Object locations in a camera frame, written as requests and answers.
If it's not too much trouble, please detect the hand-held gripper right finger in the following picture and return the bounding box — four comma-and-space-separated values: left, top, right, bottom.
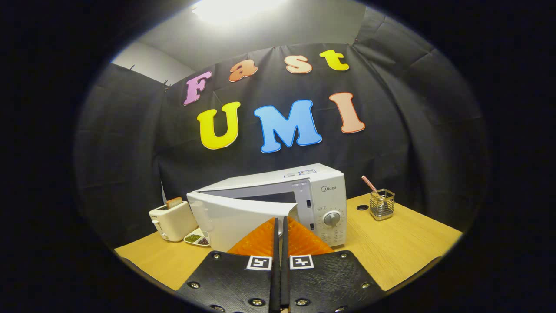
281, 216, 387, 313

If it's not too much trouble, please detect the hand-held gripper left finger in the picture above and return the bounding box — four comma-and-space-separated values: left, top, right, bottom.
176, 217, 279, 313

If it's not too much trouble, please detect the white microwave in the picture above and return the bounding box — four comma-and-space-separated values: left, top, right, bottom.
186, 163, 348, 253

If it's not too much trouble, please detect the white divided bean dish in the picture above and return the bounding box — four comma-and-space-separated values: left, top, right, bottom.
183, 229, 211, 248

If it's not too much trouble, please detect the cream toaster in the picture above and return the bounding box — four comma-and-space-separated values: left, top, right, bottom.
148, 200, 199, 243

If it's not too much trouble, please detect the pink striped straw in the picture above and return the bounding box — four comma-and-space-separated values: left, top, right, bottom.
361, 175, 380, 194

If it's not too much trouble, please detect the metal wire holder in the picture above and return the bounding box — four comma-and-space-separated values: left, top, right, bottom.
369, 188, 396, 221

